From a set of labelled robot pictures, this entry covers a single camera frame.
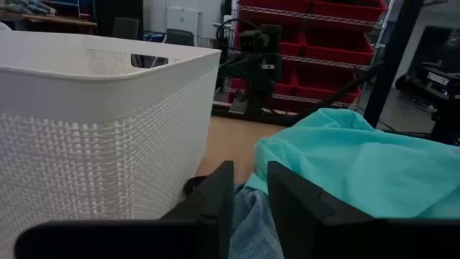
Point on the teal garment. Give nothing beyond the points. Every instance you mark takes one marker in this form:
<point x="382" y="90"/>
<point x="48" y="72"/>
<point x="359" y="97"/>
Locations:
<point x="359" y="162"/>

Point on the red plastic storage bin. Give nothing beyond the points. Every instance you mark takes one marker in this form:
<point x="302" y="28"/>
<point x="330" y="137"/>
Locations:
<point x="338" y="46"/>
<point x="345" y="9"/>
<point x="291" y="39"/>
<point x="287" y="81"/>
<point x="273" y="5"/>
<point x="323" y="84"/>

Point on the light blue striped shirt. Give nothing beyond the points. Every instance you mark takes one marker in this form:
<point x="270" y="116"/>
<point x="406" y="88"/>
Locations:
<point x="251" y="223"/>

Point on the black garment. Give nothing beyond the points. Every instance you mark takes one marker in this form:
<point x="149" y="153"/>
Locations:
<point x="194" y="184"/>

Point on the wooden workbench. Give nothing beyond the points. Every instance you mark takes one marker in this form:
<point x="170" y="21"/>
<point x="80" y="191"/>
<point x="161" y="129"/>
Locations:
<point x="54" y="19"/>

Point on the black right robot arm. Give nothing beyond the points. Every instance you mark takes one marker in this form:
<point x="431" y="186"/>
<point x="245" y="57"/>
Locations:
<point x="442" y="90"/>

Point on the white perforated plastic laundry basket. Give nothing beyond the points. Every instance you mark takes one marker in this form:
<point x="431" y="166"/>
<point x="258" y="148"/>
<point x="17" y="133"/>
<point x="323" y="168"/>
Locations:
<point x="90" y="144"/>

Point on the grey office chair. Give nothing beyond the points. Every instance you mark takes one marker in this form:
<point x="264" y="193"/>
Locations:
<point x="125" y="28"/>
<point x="179" y="37"/>

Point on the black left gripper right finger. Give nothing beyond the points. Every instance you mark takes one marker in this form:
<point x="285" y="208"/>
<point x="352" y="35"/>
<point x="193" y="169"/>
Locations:
<point x="291" y="201"/>

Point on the white box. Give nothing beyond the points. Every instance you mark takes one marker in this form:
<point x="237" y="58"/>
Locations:
<point x="183" y="19"/>

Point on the rolled cloths pile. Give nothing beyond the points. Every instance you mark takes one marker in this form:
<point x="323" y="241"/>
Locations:
<point x="28" y="5"/>

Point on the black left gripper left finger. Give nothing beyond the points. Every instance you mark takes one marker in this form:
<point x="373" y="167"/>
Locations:
<point x="215" y="194"/>

